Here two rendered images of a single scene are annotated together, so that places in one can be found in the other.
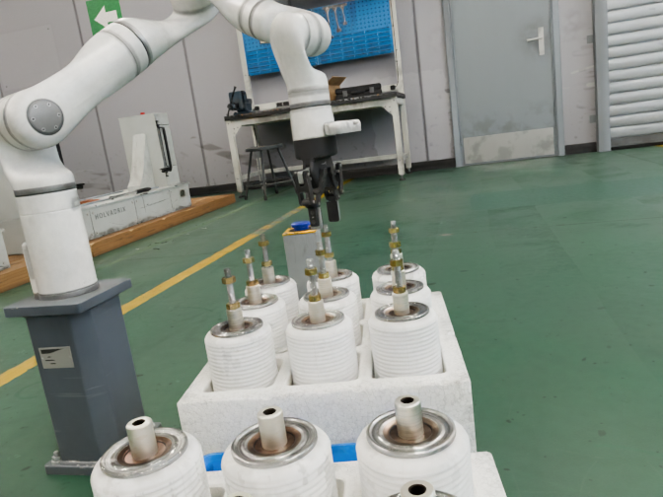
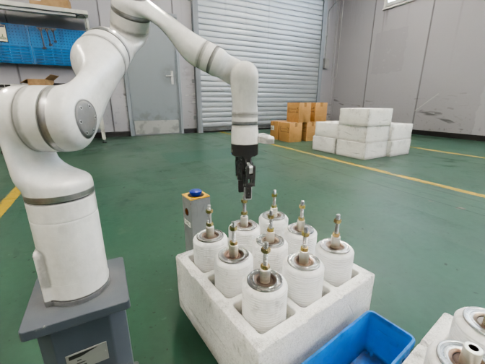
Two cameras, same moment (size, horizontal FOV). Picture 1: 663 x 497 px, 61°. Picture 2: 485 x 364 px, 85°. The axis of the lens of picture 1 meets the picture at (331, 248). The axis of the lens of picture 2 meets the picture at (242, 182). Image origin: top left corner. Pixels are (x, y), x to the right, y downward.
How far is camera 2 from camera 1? 0.68 m
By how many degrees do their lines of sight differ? 41
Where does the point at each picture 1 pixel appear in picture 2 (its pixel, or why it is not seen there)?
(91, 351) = (123, 336)
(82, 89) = (104, 92)
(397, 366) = (343, 276)
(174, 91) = not seen: outside the picture
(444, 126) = (123, 113)
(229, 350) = (280, 299)
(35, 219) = (68, 227)
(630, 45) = (209, 87)
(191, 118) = not seen: outside the picture
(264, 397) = (304, 321)
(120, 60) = (120, 68)
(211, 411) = (278, 346)
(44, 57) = not seen: outside the picture
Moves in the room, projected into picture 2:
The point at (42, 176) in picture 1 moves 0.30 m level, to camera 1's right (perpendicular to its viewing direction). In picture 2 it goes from (77, 180) to (233, 154)
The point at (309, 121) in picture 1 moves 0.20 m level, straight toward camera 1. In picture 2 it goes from (252, 134) to (320, 142)
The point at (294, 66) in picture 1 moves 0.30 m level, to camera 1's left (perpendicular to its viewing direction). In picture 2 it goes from (250, 98) to (128, 97)
